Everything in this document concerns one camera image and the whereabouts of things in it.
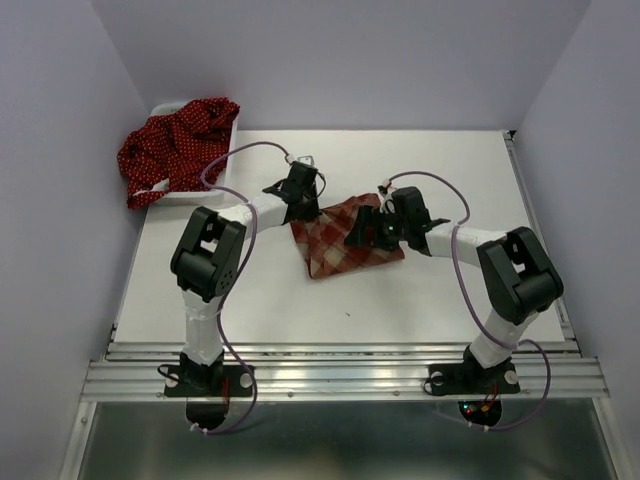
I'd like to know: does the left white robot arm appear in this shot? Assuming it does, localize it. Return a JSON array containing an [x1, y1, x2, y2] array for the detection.
[[160, 161, 325, 396]]

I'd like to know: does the white plastic basket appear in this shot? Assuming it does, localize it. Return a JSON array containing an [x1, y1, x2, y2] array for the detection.
[[150, 100, 233, 207]]

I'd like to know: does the red plaid skirt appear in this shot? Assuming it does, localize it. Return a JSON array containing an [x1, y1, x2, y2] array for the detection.
[[289, 193, 405, 280]]

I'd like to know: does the red polka dot skirt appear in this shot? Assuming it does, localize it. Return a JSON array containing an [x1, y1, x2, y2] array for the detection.
[[117, 97, 240, 210]]

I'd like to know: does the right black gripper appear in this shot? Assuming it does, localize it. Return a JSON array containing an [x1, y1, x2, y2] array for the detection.
[[342, 206, 409, 249]]

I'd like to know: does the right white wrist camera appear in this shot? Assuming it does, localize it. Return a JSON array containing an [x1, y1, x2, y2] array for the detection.
[[378, 179, 396, 214]]

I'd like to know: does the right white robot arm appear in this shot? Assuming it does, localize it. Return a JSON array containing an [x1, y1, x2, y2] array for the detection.
[[344, 187, 564, 396]]

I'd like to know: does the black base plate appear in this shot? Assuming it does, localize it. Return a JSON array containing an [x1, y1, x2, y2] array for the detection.
[[422, 363, 521, 397], [157, 364, 253, 399]]

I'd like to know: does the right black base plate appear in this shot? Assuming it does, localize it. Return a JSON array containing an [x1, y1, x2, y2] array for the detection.
[[422, 363, 521, 397]]

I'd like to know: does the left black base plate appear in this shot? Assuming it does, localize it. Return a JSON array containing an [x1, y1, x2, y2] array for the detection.
[[157, 364, 253, 399]]

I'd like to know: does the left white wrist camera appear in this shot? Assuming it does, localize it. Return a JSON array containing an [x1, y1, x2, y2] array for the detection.
[[285, 153, 316, 168]]

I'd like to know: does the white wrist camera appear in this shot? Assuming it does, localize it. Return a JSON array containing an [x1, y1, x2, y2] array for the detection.
[[285, 153, 316, 168], [378, 179, 396, 214]]

